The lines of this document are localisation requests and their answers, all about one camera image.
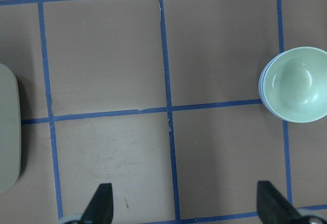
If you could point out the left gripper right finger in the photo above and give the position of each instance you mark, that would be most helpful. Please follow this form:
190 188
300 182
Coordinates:
272 207

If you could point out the cream toaster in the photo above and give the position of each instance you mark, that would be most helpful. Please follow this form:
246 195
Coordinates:
10 129

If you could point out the green bowl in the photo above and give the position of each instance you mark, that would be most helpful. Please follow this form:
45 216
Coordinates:
295 85

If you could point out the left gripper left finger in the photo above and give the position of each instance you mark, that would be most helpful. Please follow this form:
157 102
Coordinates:
100 208

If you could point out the blue bowl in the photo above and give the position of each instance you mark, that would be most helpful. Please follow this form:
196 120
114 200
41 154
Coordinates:
261 87

